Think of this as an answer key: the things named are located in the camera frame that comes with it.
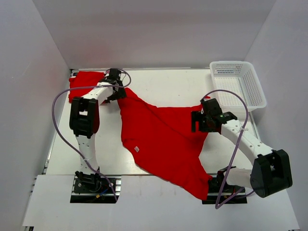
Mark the red t shirt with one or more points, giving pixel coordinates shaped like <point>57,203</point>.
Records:
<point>84,98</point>
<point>162,143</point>

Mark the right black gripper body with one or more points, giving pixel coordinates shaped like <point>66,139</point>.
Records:
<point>207,126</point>

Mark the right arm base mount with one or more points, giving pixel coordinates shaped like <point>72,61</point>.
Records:
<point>228,190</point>

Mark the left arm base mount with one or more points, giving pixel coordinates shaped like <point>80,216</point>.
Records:
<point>95,189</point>

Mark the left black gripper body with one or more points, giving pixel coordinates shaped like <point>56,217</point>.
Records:
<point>120,83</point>

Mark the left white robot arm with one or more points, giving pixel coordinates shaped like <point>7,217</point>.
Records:
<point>86,146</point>

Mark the folded red t shirt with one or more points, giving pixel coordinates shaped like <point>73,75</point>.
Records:
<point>84,98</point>

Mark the white plastic basket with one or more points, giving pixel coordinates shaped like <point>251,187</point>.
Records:
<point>241,78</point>

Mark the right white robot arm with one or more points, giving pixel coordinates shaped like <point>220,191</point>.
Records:
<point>271,170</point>

